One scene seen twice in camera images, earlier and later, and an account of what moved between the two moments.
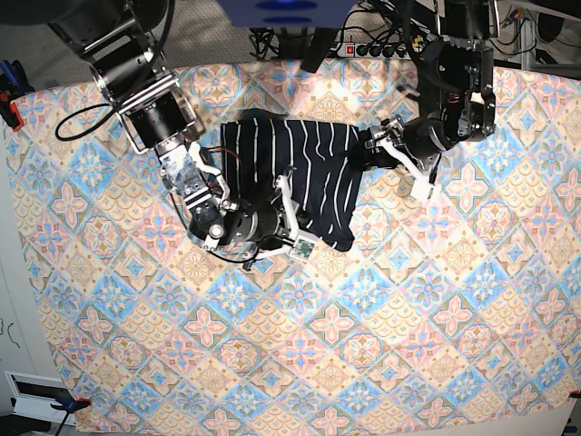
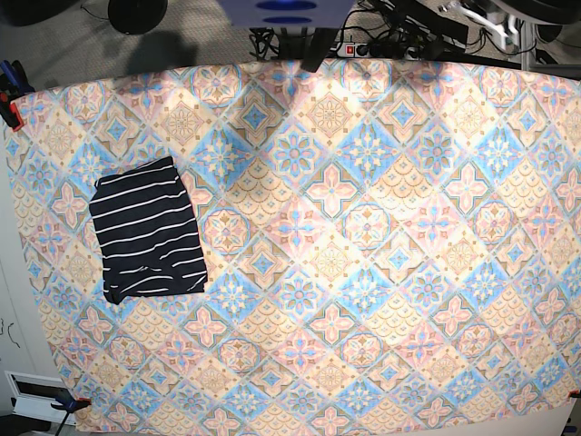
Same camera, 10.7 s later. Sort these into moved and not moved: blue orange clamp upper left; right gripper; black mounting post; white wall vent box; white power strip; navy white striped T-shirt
Moved: right gripper; navy white striped T-shirt
Not moved: white wall vent box; blue orange clamp upper left; black mounting post; white power strip
